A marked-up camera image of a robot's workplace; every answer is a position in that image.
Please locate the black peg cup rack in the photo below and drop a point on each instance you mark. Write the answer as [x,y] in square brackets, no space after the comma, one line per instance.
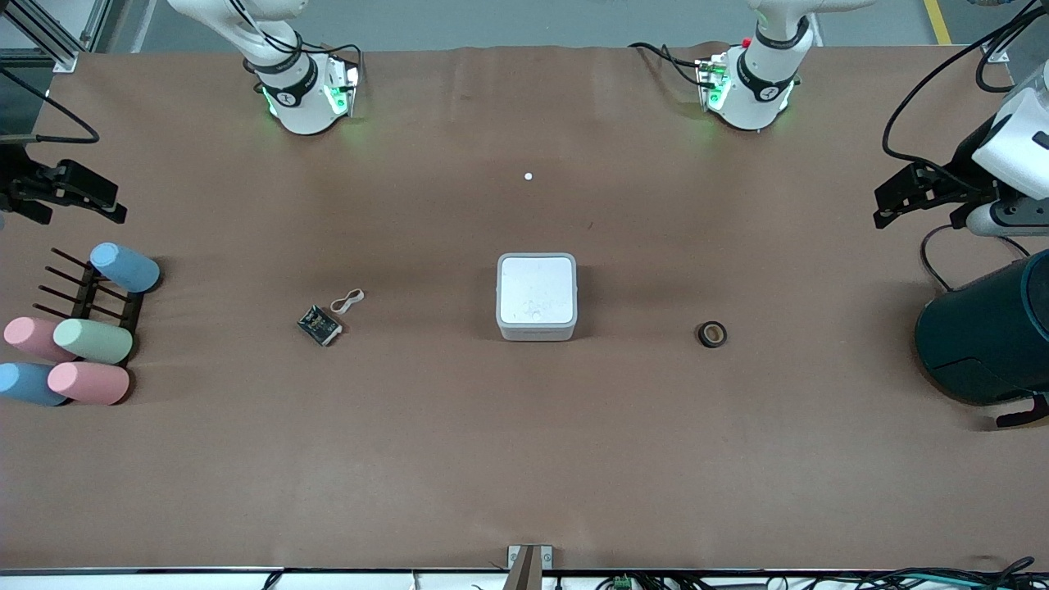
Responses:
[90,303]

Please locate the black curved foot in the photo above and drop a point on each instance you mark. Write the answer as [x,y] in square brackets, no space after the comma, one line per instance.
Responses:
[1024,414]

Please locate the pink plastic cup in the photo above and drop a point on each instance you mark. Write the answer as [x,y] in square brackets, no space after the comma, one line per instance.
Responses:
[88,383]
[33,338]

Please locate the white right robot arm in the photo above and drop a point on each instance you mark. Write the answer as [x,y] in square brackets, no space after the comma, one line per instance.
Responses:
[299,98]

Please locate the dark teal cylinder container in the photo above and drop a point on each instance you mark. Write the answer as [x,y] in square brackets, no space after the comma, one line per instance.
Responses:
[987,332]

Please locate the aluminium frame profile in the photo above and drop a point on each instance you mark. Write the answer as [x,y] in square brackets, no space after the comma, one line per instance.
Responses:
[57,41]
[1004,45]

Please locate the white square trash bin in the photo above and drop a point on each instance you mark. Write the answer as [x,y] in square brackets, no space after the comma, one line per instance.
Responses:
[537,297]

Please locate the blue plastic cup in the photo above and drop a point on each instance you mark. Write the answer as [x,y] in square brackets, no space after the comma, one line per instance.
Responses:
[124,268]
[29,385]

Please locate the black tape roll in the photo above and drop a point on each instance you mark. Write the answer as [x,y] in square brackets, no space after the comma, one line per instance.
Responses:
[712,334]

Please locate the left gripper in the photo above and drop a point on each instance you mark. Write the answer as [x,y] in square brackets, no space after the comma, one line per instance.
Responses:
[970,165]

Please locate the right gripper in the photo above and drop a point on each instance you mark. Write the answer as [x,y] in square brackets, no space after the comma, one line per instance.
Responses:
[16,180]

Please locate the beige rubber band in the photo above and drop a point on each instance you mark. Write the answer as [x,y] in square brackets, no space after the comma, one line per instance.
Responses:
[347,301]

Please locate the metal table edge bracket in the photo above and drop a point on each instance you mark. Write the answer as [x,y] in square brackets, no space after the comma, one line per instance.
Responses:
[529,565]

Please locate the green plastic cup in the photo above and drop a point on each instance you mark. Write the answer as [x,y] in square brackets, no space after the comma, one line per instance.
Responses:
[94,342]

